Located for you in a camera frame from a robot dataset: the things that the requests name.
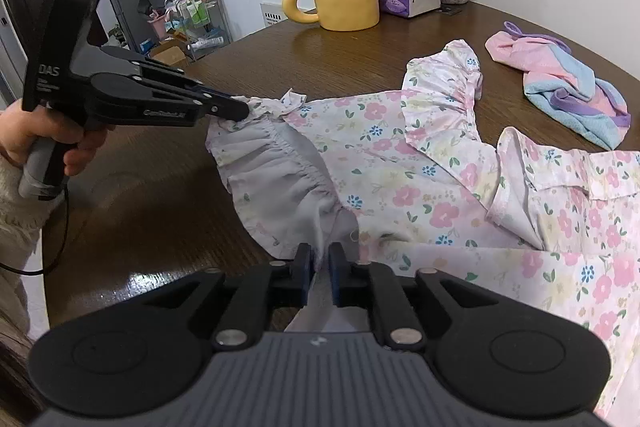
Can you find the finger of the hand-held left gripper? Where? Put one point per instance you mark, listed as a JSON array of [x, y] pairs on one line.
[[150, 69], [220, 104]]

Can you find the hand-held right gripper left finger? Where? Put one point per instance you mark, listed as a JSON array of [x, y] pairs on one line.
[[302, 277]]

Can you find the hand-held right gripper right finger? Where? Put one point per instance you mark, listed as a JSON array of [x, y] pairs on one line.
[[336, 279]]

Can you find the pink floral dress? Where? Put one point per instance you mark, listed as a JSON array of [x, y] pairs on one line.
[[400, 167]]

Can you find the person's left forearm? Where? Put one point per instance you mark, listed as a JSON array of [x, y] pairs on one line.
[[17, 232]]

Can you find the person's left hand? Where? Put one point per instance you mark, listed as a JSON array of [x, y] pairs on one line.
[[12, 132]]

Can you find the cardboard box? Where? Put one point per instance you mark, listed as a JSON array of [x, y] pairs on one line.
[[170, 54]]

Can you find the storage cart with bottles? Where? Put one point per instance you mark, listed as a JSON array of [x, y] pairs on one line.
[[195, 17]]

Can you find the yellow mug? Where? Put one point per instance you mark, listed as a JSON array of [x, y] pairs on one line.
[[345, 2]]

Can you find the pink blue purple garment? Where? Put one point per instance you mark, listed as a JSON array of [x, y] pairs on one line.
[[560, 82]]

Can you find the person's brown hair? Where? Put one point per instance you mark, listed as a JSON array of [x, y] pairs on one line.
[[20, 377]]

